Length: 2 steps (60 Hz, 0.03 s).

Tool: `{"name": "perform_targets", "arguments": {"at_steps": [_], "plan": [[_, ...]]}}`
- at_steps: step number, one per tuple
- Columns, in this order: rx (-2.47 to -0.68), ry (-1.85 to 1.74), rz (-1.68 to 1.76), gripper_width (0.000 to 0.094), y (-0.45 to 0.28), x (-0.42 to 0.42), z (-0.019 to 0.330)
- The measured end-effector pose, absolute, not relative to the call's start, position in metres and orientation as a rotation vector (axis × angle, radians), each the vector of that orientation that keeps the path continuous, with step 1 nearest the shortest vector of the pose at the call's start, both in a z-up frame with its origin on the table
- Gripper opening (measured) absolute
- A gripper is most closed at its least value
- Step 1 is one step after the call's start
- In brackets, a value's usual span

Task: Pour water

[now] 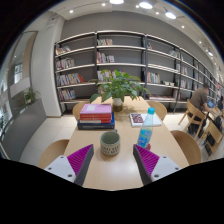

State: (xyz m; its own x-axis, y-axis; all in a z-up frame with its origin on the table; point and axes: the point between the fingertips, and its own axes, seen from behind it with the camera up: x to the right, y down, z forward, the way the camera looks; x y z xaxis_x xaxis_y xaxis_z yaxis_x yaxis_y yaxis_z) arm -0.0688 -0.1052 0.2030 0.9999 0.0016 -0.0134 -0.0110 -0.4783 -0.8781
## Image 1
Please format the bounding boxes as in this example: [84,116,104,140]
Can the slatted wooden chair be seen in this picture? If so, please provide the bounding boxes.
[199,119,224,158]
[177,98,205,135]

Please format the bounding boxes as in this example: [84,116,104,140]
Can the grey shelf unit with books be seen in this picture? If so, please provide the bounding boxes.
[53,29,223,116]

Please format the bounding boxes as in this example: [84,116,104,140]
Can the green potted plant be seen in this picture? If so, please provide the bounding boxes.
[88,69,152,113]

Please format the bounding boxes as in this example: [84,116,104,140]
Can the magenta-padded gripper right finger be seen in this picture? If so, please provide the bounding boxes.
[132,143,183,187]

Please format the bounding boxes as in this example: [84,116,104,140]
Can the white paperback book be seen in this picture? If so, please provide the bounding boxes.
[129,112,163,128]

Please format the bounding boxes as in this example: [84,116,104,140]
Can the pink book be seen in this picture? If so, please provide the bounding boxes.
[79,103,113,116]

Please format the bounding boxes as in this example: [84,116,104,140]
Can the round ceiling lights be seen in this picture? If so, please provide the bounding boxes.
[68,0,215,58]

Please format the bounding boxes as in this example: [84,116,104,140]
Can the person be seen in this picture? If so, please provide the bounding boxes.
[187,83,215,134]

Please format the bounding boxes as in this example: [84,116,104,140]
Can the green patterned ceramic mug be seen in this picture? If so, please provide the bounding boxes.
[99,130,121,157]

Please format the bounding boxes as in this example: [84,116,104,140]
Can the dark blue book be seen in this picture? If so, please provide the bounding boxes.
[77,112,116,131]

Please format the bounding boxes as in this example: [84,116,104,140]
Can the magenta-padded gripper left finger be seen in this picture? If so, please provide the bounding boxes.
[43,143,95,187]

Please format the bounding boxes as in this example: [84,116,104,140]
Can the red book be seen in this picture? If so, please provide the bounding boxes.
[79,112,113,121]
[79,117,113,125]

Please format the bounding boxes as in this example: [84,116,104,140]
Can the rounded wooden chair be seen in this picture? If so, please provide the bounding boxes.
[72,101,89,121]
[169,129,203,166]
[146,100,168,122]
[37,138,71,170]

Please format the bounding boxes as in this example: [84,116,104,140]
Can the small background plant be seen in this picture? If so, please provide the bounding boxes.
[23,87,41,106]

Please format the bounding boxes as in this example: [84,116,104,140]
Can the clear bottle with blue cap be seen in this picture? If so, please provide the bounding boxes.
[137,106,156,150]

